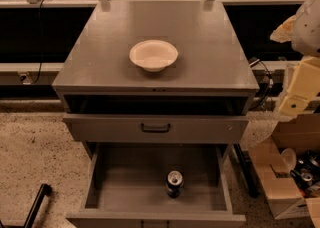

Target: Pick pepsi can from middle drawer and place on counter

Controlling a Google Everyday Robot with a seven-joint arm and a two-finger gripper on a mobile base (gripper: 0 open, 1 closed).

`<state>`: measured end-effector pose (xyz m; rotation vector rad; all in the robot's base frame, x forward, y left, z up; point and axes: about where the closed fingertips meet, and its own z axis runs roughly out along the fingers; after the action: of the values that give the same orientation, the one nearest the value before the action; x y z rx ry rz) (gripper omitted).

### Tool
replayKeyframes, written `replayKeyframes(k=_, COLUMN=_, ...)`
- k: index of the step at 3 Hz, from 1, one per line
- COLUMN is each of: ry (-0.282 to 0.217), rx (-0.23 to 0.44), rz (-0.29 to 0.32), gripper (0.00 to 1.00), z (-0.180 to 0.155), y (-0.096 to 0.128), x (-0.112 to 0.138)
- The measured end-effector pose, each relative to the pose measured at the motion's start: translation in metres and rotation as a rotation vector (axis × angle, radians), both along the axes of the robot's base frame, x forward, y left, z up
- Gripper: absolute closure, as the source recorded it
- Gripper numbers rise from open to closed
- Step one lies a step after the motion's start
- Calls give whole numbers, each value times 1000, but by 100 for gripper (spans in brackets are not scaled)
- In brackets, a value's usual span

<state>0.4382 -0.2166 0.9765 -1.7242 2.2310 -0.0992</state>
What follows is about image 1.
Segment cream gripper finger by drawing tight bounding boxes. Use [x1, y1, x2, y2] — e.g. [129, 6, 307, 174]
[279, 95, 309, 116]

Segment cans in cardboard box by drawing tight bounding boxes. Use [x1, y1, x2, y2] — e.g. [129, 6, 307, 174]
[290, 150, 320, 198]

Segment black cables right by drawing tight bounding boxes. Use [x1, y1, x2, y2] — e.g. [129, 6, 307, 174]
[248, 57, 275, 111]

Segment clear plastic cup in box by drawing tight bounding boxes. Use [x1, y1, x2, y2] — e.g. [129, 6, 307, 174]
[281, 148, 297, 171]

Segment brown cardboard box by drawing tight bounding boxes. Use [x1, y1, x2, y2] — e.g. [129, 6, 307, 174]
[249, 113, 320, 228]

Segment black top drawer handle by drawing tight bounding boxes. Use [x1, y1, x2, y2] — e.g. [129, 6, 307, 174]
[140, 123, 171, 133]

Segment grey metal drawer cabinet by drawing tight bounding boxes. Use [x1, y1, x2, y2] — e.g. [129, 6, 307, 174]
[51, 0, 260, 228]

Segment grey top drawer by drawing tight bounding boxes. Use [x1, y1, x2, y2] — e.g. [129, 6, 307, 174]
[63, 114, 248, 144]

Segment open grey middle drawer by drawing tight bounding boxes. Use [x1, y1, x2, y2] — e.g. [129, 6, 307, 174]
[66, 144, 246, 228]

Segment white paper bowl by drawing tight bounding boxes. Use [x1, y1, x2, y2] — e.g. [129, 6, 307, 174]
[129, 40, 178, 72]

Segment wall power outlet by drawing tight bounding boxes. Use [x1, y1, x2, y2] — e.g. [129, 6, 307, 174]
[18, 72, 32, 85]

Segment black bar lower left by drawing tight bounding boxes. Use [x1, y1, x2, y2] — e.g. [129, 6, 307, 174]
[23, 183, 52, 228]

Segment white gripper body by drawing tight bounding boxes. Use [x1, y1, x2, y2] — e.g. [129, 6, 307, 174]
[287, 56, 320, 101]

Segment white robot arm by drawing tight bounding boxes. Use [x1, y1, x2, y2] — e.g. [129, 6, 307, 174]
[270, 0, 320, 116]

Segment blue pepsi can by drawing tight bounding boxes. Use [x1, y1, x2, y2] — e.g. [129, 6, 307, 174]
[166, 170, 184, 198]

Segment black power cable left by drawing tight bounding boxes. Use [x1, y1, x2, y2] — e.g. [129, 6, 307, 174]
[31, 0, 51, 85]

